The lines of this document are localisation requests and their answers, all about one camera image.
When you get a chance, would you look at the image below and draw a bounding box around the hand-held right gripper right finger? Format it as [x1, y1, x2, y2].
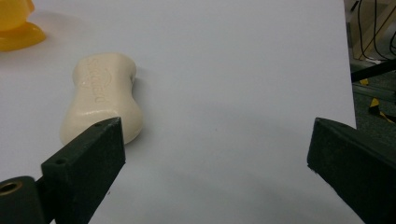
[306, 117, 396, 224]

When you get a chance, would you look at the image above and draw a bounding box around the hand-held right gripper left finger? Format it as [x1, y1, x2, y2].
[40, 116, 127, 224]

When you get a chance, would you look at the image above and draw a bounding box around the cream bar of soap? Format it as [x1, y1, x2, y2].
[59, 51, 145, 147]

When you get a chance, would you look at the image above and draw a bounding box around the yellow black floor tape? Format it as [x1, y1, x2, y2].
[359, 77, 396, 124]

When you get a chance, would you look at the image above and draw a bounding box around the black metal stand bar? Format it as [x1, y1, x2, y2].
[350, 58, 396, 83]

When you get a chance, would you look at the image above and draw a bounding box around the wooden board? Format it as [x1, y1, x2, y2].
[348, 0, 396, 61]

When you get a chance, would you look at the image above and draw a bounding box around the yellow plastic soap dish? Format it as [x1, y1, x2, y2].
[0, 0, 48, 52]

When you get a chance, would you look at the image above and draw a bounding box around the black cable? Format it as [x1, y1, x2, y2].
[357, 0, 396, 62]

